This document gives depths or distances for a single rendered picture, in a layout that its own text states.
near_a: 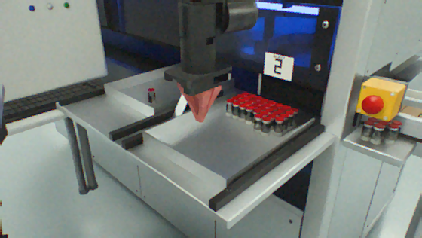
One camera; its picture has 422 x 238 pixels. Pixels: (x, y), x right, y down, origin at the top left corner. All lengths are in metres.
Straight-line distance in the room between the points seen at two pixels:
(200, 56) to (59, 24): 0.93
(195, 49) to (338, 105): 0.44
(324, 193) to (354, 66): 0.36
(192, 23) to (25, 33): 0.92
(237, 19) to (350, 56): 0.33
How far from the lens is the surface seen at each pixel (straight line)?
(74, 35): 1.40
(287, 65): 0.86
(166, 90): 1.08
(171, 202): 1.58
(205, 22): 0.49
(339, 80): 0.80
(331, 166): 0.90
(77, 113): 0.98
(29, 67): 1.36
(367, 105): 0.76
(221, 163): 0.69
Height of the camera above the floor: 1.28
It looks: 27 degrees down
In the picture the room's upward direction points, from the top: straight up
